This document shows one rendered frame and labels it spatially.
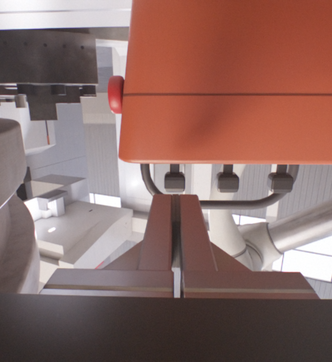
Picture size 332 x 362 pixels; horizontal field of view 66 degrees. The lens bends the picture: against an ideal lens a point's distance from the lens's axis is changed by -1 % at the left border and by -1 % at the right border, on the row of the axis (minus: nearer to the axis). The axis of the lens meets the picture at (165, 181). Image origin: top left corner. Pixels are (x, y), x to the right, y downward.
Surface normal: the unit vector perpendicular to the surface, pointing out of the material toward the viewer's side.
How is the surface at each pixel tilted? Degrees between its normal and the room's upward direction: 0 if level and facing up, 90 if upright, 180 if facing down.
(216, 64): 97
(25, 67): 90
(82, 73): 90
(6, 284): 180
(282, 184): 90
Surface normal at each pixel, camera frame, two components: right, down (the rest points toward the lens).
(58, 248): -0.38, 0.26
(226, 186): -0.03, 0.28
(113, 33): 0.34, 0.55
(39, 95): 0.36, 0.26
